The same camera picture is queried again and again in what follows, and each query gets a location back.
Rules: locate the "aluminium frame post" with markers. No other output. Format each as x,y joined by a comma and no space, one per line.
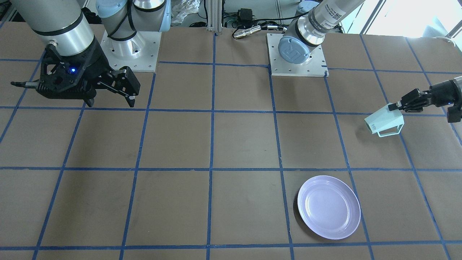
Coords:
214,15

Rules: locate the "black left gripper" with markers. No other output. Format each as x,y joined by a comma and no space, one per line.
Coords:
440,90

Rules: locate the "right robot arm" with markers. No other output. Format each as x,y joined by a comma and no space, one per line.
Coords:
64,21

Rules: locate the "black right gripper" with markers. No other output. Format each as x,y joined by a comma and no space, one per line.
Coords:
94,64

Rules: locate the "lavender plate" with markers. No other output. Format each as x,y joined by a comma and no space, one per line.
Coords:
328,207

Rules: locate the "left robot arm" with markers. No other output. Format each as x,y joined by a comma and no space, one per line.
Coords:
307,31

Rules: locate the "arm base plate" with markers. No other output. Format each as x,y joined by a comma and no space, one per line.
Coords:
288,56
139,53

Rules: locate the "mint green faceted cup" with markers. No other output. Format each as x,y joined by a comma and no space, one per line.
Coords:
386,121

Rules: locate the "black power adapter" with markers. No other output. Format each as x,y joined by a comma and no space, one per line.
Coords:
245,17

